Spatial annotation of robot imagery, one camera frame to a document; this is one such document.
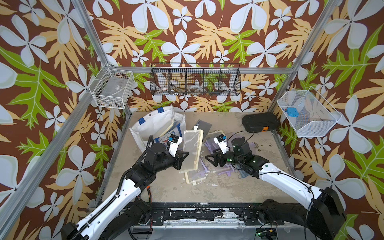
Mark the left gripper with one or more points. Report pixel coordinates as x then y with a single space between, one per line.
178 158

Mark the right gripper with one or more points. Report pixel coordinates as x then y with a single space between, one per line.
216 155

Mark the cream mesh pouch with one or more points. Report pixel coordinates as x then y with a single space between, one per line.
192 143
164 122

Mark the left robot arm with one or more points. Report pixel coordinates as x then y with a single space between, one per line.
121 210

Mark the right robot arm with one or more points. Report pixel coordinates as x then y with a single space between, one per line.
319 210

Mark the purple mesh pouch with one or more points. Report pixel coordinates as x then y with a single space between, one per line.
208 148

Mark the white canvas tote bag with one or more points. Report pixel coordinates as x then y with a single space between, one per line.
146 127

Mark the black zippered case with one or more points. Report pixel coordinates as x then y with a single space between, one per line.
260 122

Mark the blue small object in basket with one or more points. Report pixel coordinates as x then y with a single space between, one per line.
292 112

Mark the white mesh basket right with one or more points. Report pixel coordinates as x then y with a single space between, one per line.
316 115

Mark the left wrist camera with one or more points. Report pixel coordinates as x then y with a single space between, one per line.
173 144

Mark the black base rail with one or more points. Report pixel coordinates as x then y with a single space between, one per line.
162 213

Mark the black wire basket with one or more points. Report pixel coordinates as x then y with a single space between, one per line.
180 79

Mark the white wire basket left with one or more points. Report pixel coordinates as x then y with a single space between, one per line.
111 87

